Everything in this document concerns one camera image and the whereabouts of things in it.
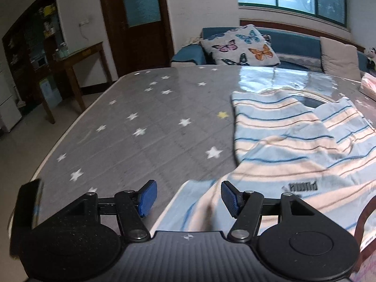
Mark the blue striped knit garment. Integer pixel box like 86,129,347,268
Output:
152,90,375,233

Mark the white refrigerator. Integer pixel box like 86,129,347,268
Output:
0,68,22,133

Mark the butterfly print pillow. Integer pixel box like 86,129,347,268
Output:
201,25,280,66

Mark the dark wooden side table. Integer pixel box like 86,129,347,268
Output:
38,41,114,125

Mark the blue sofa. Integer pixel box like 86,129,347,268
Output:
171,27,371,80

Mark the beige cushion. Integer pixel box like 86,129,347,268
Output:
320,37,361,81

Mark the pink tissue pack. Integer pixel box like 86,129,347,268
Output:
360,73,376,101

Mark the dark display cabinet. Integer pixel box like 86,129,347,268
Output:
2,0,65,116

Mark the panda plush toy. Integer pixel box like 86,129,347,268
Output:
364,47,376,71

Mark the dark wooden door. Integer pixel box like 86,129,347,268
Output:
100,0,174,76

